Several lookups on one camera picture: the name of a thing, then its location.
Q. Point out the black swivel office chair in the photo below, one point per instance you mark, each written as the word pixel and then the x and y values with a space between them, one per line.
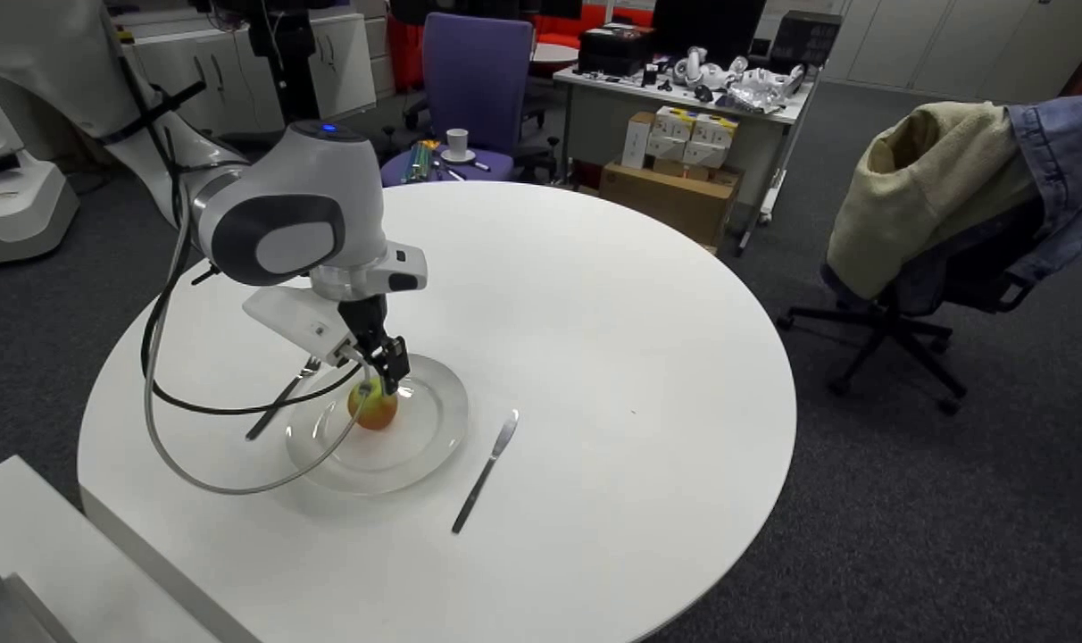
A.
pixel 907 326

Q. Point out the brown cardboard box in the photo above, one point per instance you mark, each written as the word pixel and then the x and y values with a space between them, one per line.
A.
pixel 670 197

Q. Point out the grey metal tray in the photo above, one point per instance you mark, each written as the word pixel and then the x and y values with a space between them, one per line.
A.
pixel 9 613

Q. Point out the black monitor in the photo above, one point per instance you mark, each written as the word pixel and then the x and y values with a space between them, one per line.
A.
pixel 706 23

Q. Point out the white floor machine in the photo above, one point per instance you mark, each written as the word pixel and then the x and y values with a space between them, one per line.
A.
pixel 14 207

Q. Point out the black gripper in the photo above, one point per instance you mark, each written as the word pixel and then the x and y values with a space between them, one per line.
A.
pixel 367 323

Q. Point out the white round plate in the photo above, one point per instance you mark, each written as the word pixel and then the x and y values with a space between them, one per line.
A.
pixel 425 434

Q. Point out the blue denim jacket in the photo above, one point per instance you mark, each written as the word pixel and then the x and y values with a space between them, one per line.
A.
pixel 1068 165

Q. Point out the white plastic package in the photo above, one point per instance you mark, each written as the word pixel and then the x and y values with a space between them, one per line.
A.
pixel 672 134
pixel 716 142

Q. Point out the white cup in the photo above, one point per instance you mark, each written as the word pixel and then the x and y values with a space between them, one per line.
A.
pixel 458 142

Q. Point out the red sofa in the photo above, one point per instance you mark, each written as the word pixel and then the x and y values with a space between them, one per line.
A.
pixel 563 23

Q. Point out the purple office chair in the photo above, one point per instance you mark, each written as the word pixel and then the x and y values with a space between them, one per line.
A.
pixel 479 73

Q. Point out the green and red apple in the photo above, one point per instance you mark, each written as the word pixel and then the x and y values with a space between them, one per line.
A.
pixel 373 407

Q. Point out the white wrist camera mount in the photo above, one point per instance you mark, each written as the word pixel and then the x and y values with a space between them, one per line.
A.
pixel 294 319

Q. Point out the white low cabinet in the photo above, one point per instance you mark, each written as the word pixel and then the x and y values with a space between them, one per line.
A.
pixel 50 521

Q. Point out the beige jacket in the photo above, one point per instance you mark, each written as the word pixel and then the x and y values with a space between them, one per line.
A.
pixel 918 191

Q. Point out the grey work desk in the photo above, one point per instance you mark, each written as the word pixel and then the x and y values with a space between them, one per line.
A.
pixel 581 128

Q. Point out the white wall cabinets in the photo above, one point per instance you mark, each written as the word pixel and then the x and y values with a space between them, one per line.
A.
pixel 956 48

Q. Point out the black box device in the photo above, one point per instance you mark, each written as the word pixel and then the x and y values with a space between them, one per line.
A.
pixel 807 38

